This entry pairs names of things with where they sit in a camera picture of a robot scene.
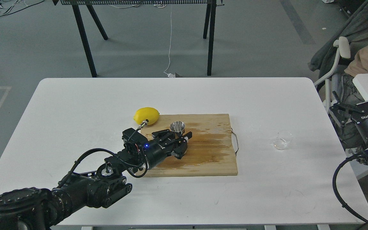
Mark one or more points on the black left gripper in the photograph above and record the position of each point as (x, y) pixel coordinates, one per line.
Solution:
(156, 153)

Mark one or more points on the steel double jigger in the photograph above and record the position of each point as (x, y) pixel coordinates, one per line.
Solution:
(178, 128)

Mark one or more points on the small clear glass beaker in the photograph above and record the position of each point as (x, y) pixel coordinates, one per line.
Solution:
(283, 140)

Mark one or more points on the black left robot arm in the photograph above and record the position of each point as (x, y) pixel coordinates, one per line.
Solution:
(40, 209)

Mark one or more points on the yellow lemon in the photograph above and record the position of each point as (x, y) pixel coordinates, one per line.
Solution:
(146, 113)

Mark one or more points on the wooden cutting board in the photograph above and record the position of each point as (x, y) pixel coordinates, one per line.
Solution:
(210, 150)

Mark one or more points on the seated person in tan shirt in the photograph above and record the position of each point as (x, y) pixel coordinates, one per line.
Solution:
(348, 94)

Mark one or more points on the white office chair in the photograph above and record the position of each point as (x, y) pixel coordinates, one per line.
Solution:
(342, 52)

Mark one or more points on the black metal frame table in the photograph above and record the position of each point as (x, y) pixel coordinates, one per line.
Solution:
(143, 29)

